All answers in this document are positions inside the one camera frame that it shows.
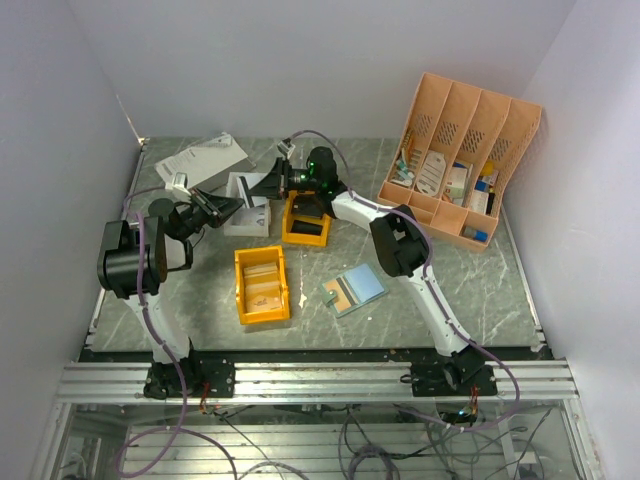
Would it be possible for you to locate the silver VIP cards stack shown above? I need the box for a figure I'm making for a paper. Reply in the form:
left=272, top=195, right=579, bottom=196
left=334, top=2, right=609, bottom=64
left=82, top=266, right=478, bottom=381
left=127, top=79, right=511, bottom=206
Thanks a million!
left=232, top=206, right=268, bottom=228

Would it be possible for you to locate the red white box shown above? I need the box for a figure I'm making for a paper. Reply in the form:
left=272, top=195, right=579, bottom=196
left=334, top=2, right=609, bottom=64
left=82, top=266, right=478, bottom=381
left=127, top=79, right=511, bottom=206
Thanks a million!
left=443, top=162, right=471, bottom=202

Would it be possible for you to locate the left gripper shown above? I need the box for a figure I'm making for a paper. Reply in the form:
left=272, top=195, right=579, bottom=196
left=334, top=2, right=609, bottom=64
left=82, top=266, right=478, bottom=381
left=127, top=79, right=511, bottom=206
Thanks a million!
left=179, top=187, right=246, bottom=240

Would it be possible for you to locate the gold cards stack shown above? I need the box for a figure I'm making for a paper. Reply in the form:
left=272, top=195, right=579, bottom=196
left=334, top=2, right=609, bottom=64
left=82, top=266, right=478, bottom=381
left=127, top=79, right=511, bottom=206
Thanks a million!
left=243, top=262, right=281, bottom=313

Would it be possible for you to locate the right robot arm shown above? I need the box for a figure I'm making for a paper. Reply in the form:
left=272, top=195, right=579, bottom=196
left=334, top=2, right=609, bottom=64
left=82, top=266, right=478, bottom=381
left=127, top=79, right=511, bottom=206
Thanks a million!
left=248, top=147, right=485, bottom=396

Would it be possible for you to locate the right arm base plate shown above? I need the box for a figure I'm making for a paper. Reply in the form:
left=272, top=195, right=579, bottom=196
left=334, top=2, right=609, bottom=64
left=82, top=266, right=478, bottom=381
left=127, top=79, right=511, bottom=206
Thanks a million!
left=400, top=363, right=498, bottom=397

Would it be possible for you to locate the grey white booklet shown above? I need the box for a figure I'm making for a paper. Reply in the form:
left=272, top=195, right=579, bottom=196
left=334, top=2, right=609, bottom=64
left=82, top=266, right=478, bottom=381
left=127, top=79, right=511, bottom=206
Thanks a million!
left=154, top=132, right=255, bottom=191

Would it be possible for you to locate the aluminium rail frame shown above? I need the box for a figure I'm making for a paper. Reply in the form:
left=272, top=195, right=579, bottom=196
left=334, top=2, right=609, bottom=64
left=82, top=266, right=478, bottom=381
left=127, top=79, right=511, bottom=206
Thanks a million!
left=31, top=359, right=604, bottom=479

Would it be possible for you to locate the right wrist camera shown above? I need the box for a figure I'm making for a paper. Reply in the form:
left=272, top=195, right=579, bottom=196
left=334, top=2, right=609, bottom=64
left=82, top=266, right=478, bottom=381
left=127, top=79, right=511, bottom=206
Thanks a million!
left=277, top=138, right=295, bottom=160

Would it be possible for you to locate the white bin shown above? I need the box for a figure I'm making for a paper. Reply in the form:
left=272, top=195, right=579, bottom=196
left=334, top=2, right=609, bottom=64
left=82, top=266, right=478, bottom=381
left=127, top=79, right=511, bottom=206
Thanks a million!
left=223, top=172, right=271, bottom=238

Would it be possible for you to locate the black cards stack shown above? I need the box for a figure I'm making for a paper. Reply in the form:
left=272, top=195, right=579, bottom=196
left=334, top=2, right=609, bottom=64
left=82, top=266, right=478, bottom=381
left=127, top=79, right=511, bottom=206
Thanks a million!
left=290, top=195, right=324, bottom=236

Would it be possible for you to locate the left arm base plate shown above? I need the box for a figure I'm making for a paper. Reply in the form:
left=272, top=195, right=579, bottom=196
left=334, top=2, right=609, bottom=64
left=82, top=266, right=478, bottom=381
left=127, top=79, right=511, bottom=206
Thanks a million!
left=143, top=349, right=236, bottom=400

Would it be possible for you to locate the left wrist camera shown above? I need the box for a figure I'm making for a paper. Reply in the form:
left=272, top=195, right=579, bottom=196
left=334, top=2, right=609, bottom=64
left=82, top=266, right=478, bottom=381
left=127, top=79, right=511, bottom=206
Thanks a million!
left=165, top=172, right=191, bottom=202

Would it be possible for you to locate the gold card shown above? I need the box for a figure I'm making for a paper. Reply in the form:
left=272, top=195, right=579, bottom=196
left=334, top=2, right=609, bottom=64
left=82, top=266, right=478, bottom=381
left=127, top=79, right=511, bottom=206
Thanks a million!
left=324, top=277, right=359, bottom=314

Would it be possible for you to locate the blue white box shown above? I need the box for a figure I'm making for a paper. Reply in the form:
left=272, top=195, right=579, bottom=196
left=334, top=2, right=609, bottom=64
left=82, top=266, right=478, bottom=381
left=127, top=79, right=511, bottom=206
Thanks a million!
left=468, top=170, right=499, bottom=215

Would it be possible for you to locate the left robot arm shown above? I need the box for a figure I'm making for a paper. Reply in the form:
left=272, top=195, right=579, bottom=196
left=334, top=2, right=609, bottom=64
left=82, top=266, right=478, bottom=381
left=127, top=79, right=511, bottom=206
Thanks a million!
left=97, top=188, right=244, bottom=397

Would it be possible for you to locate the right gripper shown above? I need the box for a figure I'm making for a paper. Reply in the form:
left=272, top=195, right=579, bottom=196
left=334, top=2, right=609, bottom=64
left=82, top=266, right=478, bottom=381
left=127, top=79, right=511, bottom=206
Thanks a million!
left=248, top=159, right=320, bottom=202

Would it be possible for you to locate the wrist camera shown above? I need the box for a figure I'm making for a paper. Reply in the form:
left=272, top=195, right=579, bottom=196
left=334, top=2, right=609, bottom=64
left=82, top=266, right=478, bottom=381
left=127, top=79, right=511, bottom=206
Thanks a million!
left=277, top=138, right=295, bottom=160
left=165, top=172, right=191, bottom=202

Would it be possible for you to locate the white oval paint palette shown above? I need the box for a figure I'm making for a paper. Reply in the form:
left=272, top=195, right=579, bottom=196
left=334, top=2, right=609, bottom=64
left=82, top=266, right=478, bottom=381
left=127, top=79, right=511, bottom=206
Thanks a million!
left=415, top=150, right=447, bottom=197

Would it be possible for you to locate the orange file organizer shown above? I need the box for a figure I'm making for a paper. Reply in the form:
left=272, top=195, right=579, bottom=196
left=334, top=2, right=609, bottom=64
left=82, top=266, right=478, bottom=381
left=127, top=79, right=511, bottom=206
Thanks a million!
left=378, top=73, right=543, bottom=252

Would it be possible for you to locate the yellow bin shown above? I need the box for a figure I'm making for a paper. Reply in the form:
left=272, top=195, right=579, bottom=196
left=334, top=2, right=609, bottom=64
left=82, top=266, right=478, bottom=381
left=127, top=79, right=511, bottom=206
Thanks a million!
left=234, top=245, right=291, bottom=326
left=281, top=191, right=331, bottom=248

